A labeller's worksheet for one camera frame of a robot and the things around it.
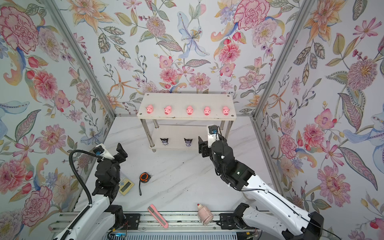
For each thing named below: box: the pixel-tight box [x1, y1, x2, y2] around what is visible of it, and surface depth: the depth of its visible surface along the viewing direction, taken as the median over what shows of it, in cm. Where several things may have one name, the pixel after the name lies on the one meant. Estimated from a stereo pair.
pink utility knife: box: [147, 204, 169, 229], surface depth 77 cm
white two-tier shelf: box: [136, 93, 237, 153], surface depth 80 cm
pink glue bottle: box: [197, 203, 214, 226], surface depth 72 cm
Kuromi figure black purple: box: [160, 138, 169, 146], surface depth 95 cm
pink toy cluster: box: [164, 105, 172, 115], surface depth 75 cm
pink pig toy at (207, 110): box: [203, 106, 211, 116], surface depth 75 cm
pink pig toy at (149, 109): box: [145, 104, 154, 114], surface depth 75 cm
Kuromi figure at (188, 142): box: [183, 138, 193, 147], surface depth 94 cm
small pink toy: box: [186, 105, 194, 116], surface depth 75 cm
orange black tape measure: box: [139, 172, 151, 196], surface depth 88 cm
